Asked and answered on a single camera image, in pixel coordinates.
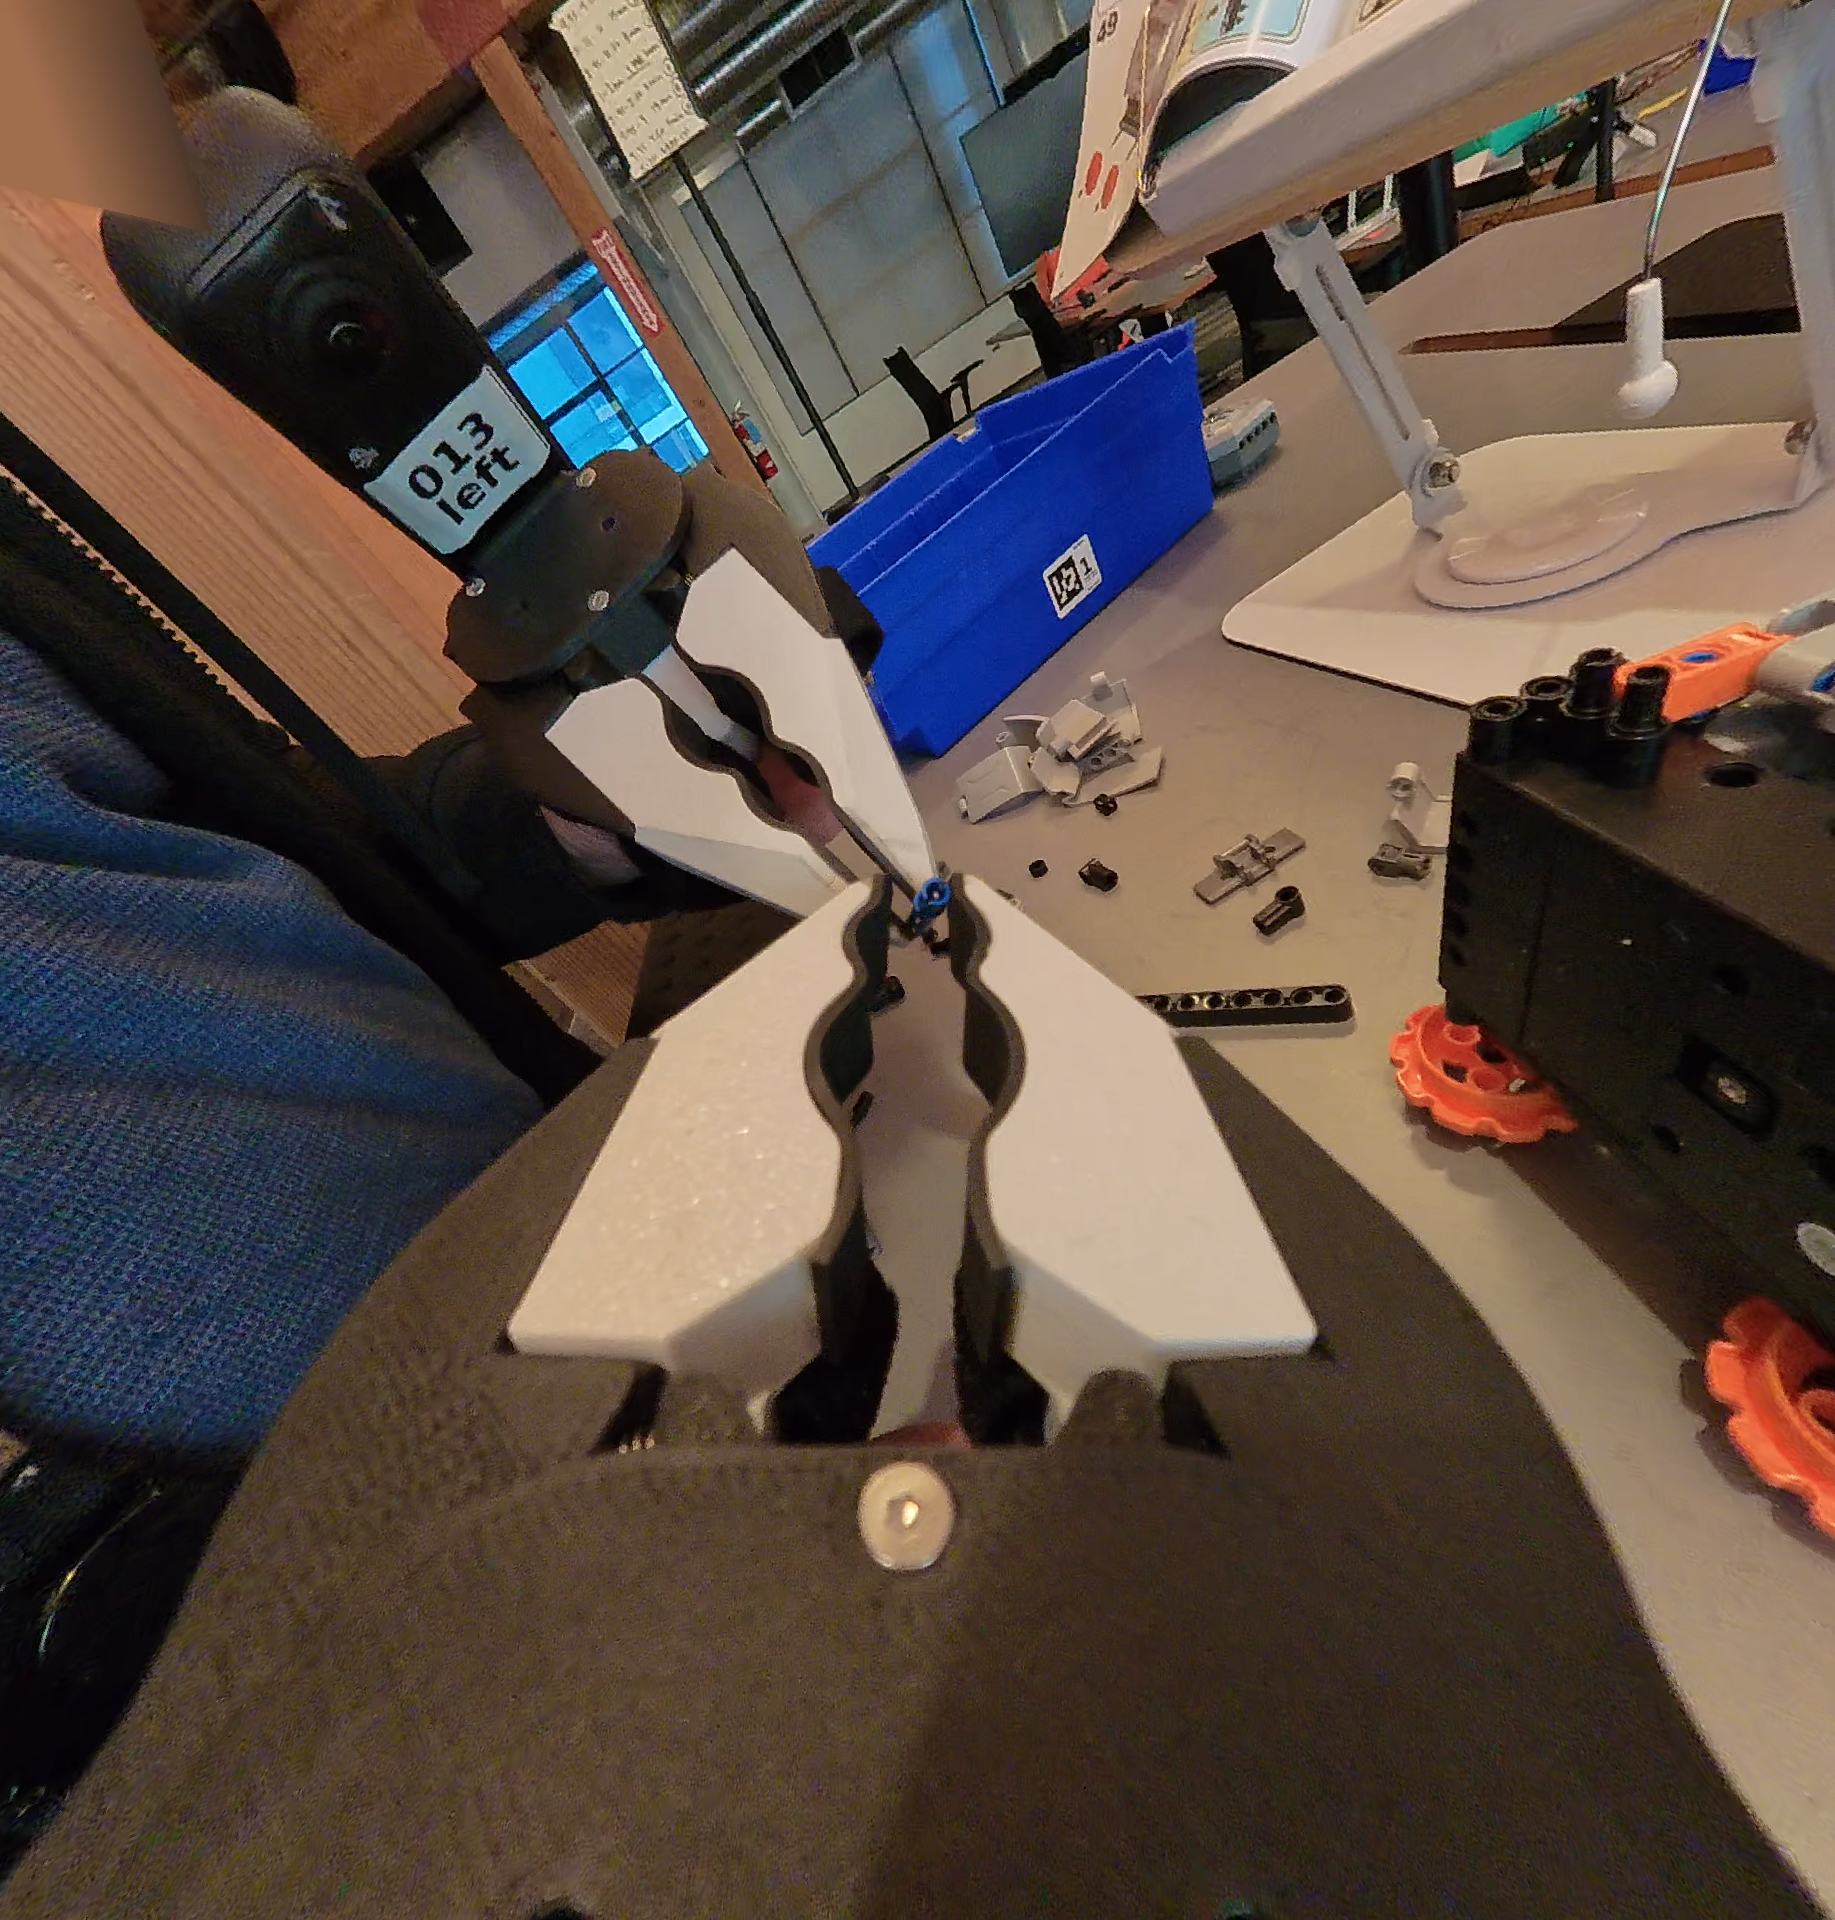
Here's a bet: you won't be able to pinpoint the light grey block with holes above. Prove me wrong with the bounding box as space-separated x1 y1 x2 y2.
1033 703 1143 798

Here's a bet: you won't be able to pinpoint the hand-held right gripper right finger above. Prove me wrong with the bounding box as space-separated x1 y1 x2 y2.
939 873 1321 1447

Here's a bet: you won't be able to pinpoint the grey toy block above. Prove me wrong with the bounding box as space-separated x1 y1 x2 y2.
1203 399 1293 492

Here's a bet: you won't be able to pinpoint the large light grey ringed panel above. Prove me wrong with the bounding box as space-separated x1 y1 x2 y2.
1381 760 1458 860

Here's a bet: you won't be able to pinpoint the person's blue jeans leg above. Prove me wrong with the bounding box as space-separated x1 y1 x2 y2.
0 596 547 1518

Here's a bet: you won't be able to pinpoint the grey orange toy vehicle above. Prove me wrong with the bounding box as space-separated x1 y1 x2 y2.
1384 583 1835 1563

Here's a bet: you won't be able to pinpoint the long black beam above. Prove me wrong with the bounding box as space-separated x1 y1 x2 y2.
1137 981 1357 1032

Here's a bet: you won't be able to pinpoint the white tablet stand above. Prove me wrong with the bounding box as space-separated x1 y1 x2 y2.
1221 0 1835 711

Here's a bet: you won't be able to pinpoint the small black pins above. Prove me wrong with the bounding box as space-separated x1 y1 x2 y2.
853 853 1123 1129

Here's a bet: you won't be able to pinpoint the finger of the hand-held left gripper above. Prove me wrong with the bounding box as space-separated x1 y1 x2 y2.
541 675 861 919
677 547 937 902

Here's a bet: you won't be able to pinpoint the wooden post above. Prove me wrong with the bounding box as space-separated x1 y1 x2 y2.
467 30 753 499

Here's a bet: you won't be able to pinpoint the blue plastic bin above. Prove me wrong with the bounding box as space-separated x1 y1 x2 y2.
803 319 1219 763

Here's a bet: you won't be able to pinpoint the black office chair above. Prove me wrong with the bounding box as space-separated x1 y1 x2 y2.
881 342 985 441

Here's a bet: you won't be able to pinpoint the dark monitor screen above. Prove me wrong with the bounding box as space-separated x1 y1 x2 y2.
955 56 1101 282

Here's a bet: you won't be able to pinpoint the white handwritten paper sheet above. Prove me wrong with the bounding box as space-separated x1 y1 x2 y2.
547 0 705 187

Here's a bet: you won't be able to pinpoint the grey flat link piece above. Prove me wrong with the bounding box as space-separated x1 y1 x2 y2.
1193 829 1309 908

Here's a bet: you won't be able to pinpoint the person's left hand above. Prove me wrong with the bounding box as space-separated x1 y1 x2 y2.
533 747 865 902

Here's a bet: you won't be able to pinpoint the light grey curved panel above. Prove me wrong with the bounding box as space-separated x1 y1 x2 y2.
953 747 1041 829

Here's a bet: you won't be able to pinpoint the person's left forearm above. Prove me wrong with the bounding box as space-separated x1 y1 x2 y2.
353 720 753 971

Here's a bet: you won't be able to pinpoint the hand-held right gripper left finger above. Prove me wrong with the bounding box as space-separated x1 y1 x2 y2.
503 876 901 1447

